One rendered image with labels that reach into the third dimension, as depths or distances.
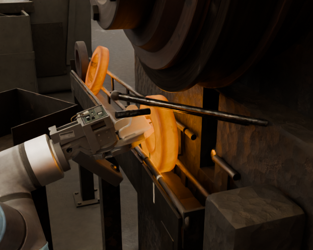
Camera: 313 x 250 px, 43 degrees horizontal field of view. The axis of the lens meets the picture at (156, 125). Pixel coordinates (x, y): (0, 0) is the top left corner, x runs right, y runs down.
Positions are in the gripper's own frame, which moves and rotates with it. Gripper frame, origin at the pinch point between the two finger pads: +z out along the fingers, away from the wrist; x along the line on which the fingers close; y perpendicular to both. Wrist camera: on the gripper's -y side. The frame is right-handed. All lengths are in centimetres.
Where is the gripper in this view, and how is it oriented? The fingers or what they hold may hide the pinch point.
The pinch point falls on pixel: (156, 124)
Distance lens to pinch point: 79.2
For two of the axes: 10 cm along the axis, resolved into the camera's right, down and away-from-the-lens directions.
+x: -3.2, -3.6, 8.8
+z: 9.1, -3.7, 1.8
